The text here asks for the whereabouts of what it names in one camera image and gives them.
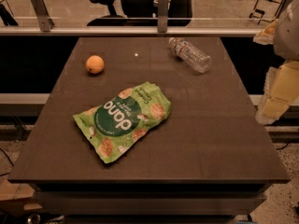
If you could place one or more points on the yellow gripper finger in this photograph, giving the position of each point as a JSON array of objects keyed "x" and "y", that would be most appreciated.
[
  {"x": 280, "y": 90},
  {"x": 266, "y": 36}
]

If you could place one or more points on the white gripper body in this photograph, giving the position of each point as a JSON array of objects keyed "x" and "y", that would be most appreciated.
[{"x": 288, "y": 34}]

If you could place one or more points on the clear plastic water bottle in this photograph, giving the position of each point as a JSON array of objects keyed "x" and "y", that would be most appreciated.
[{"x": 198, "y": 60}]

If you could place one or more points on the black office chair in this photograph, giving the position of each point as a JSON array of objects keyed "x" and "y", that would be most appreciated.
[{"x": 143, "y": 13}]

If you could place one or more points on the green snack bag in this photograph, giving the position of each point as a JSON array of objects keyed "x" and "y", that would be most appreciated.
[{"x": 112, "y": 128}]

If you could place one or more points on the orange fruit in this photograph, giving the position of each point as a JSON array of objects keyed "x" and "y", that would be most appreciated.
[{"x": 95, "y": 64}]

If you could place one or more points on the wooden chair frame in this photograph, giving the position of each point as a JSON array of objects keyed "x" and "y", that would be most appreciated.
[{"x": 266, "y": 10}]

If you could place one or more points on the right metal rail bracket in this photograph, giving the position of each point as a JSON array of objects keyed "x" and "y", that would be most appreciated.
[{"x": 288, "y": 0}]

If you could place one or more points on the metal rail bracket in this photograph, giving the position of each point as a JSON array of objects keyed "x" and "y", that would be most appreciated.
[
  {"x": 162, "y": 16},
  {"x": 45, "y": 22},
  {"x": 288, "y": 0}
]

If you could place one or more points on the middle metal rail bracket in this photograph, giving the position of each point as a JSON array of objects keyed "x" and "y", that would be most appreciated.
[{"x": 162, "y": 16}]

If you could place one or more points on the left metal rail bracket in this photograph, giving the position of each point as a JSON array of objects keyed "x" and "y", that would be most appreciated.
[{"x": 45, "y": 22}]

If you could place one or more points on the horizontal metal rail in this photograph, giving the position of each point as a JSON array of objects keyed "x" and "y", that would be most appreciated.
[{"x": 129, "y": 31}]

